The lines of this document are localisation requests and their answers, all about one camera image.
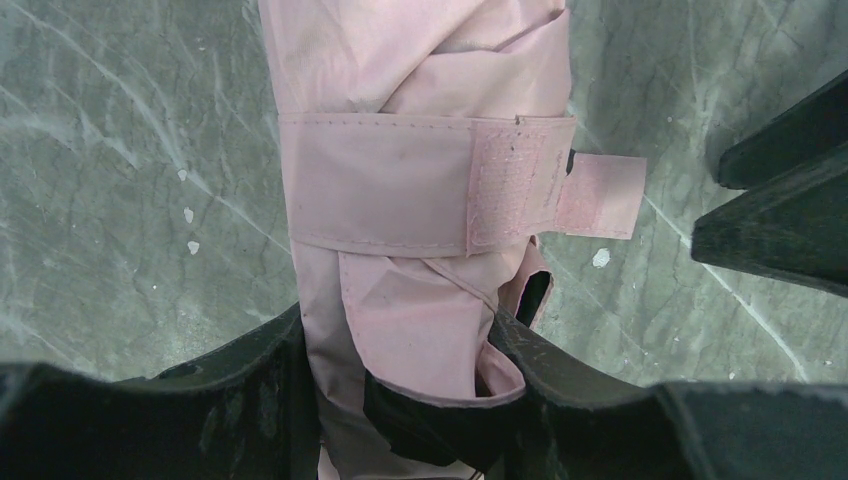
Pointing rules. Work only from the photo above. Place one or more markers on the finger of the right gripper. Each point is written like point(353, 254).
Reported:
point(791, 228)
point(812, 127)

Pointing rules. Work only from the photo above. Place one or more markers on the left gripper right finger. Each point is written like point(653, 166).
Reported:
point(580, 423)

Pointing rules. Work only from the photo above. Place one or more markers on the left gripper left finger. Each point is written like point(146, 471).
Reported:
point(245, 410)

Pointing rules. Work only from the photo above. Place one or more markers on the pink and black folding umbrella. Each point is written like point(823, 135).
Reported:
point(425, 146)

